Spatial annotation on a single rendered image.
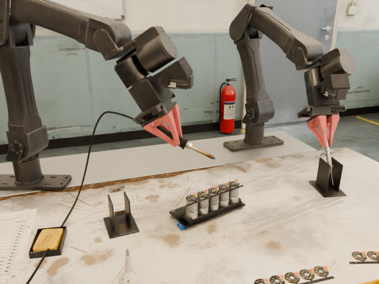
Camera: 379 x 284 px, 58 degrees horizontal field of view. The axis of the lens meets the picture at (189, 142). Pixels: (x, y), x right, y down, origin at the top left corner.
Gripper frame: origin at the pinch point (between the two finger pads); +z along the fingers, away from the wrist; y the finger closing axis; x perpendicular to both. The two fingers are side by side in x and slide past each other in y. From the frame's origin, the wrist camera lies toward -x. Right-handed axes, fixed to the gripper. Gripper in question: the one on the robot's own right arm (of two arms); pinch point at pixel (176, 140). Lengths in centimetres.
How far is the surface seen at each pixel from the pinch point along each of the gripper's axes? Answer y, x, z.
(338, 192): 13.7, -22.3, 33.4
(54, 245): -23.0, 21.2, 1.9
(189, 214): -8.7, 2.4, 13.2
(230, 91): 260, 57, 42
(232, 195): -0.2, -4.1, 16.9
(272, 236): -7.8, -10.3, 24.5
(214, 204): -4.4, -1.4, 15.1
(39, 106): 176, 189, -41
